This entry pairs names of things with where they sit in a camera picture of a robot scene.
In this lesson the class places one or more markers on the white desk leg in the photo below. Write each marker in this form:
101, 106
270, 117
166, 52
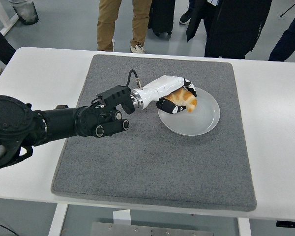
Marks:
2, 14

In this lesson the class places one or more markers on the dark mesh waste bin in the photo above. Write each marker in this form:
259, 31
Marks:
27, 12

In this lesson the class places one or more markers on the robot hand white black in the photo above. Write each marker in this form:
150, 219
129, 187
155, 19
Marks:
162, 86

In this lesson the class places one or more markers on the black tripod leg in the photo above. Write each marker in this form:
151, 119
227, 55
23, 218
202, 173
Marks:
290, 9

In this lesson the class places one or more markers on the grey round plate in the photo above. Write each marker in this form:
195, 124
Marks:
196, 123

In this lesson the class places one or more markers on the black table control panel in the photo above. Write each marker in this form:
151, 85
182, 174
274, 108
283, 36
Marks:
290, 224

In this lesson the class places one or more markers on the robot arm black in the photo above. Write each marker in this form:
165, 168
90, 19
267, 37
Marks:
64, 120

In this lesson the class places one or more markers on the person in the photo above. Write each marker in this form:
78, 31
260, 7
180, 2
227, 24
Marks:
185, 17
0, 46
290, 34
231, 29
108, 24

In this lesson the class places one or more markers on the croissant bread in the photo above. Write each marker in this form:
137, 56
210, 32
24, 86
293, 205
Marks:
184, 98

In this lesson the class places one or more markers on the black suitcase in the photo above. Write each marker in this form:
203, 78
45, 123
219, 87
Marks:
162, 17

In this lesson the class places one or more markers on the white table leg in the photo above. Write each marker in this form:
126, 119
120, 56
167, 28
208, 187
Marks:
57, 221
244, 227

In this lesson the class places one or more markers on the grey felt mat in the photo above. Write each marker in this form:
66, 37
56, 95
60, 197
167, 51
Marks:
137, 159

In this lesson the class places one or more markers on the grey metal plate with screws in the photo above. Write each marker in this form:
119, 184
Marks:
150, 229

